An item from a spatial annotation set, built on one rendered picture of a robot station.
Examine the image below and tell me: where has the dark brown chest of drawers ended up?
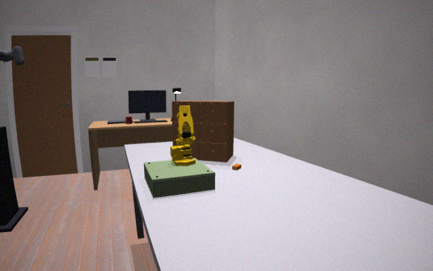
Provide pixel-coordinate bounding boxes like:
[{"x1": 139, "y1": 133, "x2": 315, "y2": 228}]
[{"x1": 172, "y1": 101, "x2": 234, "y2": 162}]

